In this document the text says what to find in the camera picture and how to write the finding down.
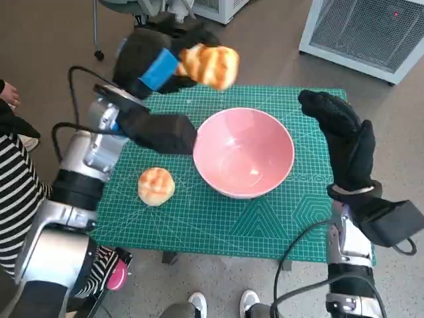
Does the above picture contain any grey leg with white foot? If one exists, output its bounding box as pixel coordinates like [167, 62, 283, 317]
[158, 292, 209, 318]
[240, 290, 282, 318]

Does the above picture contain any person in striped clothing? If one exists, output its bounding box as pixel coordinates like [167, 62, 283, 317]
[0, 99, 123, 299]

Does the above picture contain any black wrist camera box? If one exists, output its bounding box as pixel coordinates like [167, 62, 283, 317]
[356, 197, 424, 248]
[117, 105, 198, 156]

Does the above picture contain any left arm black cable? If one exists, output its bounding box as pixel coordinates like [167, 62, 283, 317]
[51, 65, 129, 166]

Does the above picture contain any round toy bread bun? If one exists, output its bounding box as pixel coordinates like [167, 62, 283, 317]
[137, 167, 176, 208]

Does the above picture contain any large white mesh cabinet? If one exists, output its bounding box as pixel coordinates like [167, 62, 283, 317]
[297, 0, 424, 85]

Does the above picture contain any green cutting mat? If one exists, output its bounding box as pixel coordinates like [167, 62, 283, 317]
[89, 85, 377, 264]

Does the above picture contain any left black wrist camera box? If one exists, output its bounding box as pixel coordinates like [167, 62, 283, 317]
[117, 105, 198, 156]

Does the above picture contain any seated person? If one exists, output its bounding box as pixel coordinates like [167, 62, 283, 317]
[134, 0, 195, 34]

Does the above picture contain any right black wrist camera box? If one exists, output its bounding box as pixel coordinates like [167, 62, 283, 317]
[356, 197, 424, 248]

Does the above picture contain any small white cabinet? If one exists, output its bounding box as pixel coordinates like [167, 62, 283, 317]
[191, 0, 256, 26]

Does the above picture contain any pink bowl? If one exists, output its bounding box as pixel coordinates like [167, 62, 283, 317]
[192, 107, 295, 199]

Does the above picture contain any long striped toy bread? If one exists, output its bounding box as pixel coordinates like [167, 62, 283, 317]
[175, 43, 240, 91]

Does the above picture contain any right robot hand black glove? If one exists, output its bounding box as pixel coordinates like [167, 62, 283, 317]
[297, 89, 377, 193]

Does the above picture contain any person's hand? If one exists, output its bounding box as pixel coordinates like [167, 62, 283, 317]
[0, 79, 21, 109]

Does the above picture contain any left robot hand blue tape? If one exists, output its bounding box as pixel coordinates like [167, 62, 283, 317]
[111, 13, 222, 100]

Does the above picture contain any grey office chair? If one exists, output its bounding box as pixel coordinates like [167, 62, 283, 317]
[92, 0, 196, 62]

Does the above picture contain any pink round object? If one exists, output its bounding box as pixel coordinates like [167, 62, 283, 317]
[107, 258, 129, 292]

